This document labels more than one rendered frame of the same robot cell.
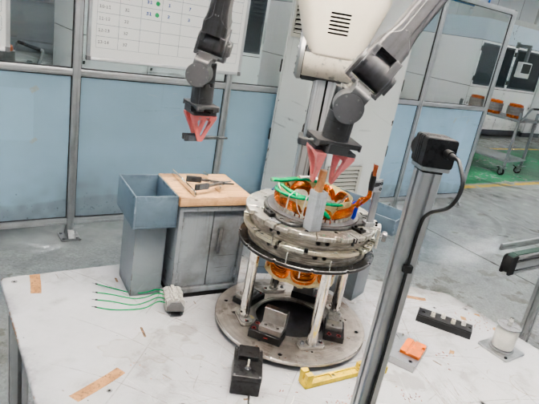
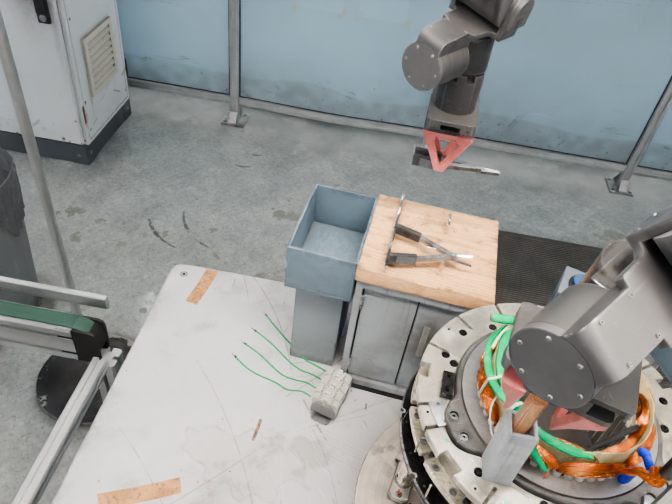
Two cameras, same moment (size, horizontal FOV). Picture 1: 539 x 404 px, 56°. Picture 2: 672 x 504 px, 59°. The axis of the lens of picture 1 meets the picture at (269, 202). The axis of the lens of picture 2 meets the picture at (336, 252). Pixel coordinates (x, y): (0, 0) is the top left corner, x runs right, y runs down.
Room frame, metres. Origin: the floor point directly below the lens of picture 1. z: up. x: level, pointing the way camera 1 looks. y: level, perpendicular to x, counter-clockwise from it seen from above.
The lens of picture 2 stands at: (0.67, -0.15, 1.66)
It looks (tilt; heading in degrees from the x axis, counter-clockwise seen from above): 42 degrees down; 39
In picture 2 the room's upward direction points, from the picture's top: 9 degrees clockwise
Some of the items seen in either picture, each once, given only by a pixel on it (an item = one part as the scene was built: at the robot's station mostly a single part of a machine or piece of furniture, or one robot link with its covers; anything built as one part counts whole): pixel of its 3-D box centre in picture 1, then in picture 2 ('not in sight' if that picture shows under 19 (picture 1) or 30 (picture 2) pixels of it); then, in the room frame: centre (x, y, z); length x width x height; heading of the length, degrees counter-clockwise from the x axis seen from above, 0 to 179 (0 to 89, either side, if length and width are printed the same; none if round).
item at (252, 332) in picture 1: (267, 333); not in sight; (1.05, -0.05, 0.81); 0.08 x 0.05 x 0.02; 73
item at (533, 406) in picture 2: (320, 183); (528, 414); (1.04, -0.10, 1.20); 0.02 x 0.02 x 0.06
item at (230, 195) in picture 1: (204, 188); (430, 249); (1.30, 0.18, 1.05); 0.20 x 0.19 x 0.02; 122
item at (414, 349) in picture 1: (413, 349); not in sight; (1.11, -0.42, 0.80); 0.07 x 0.05 x 0.01; 151
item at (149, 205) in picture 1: (143, 236); (326, 283); (1.22, 0.31, 0.92); 0.17 x 0.11 x 0.28; 32
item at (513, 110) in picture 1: (495, 106); not in sight; (7.77, -3.02, 0.91); 0.82 x 0.23 x 0.20; 42
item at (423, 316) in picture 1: (443, 322); not in sight; (1.29, -0.55, 0.79); 0.15 x 0.05 x 0.02; 69
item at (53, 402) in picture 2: not in sight; (94, 376); (1.05, 1.06, 0.01); 0.34 x 0.34 x 0.02
